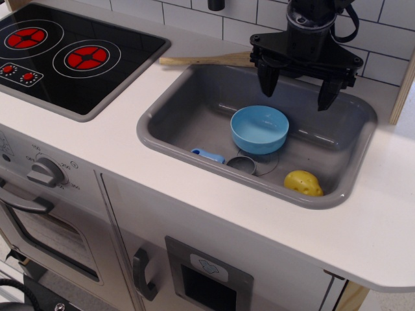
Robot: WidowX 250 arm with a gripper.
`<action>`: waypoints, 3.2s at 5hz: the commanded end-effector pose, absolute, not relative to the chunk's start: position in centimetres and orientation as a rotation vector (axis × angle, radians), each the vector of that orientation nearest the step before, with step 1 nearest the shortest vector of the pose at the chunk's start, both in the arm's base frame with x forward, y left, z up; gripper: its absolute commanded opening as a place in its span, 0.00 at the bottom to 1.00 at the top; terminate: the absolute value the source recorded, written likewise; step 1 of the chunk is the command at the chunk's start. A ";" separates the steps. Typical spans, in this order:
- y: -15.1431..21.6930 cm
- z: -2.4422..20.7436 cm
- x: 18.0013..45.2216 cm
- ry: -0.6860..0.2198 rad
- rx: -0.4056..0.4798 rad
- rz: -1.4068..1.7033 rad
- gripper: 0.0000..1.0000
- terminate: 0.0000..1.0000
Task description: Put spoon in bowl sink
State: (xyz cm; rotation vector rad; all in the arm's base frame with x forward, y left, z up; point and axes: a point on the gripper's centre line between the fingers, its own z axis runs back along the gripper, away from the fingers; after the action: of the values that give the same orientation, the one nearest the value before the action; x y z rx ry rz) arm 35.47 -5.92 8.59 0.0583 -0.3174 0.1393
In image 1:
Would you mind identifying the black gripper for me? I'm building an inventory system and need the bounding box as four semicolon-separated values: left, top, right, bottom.
250;12;363;111

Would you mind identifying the blue handled grey scoop spoon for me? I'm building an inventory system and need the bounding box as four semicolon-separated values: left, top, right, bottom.
191;148;257;175

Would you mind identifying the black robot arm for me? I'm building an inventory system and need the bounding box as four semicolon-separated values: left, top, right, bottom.
250;1;364;111

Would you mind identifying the light blue bowl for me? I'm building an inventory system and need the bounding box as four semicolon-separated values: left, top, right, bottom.
230;106;289;155

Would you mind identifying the grey sink basin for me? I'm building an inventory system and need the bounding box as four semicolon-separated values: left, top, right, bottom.
137;65;377;209

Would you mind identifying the wooden spatula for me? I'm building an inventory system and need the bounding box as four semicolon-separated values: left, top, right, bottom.
159;51;255;67

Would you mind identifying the yellow toy cheese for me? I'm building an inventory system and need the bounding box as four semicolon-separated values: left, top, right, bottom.
284;170;324;196

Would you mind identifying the grey dispenser panel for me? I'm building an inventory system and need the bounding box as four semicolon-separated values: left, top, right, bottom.
165;236;254;311

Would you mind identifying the black toy stove top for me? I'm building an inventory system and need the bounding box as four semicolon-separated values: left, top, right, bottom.
1;3;171;122

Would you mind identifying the grey oven knob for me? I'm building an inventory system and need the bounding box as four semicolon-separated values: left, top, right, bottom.
27;157;65;188

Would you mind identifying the toy oven door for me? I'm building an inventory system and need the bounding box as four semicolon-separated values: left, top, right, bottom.
0;181;108;288

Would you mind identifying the grey cabinet door handle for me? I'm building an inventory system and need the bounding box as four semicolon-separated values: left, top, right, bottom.
132;248;158;301

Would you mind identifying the grey oven door handle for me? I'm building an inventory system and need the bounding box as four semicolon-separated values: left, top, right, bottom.
1;179;54;214

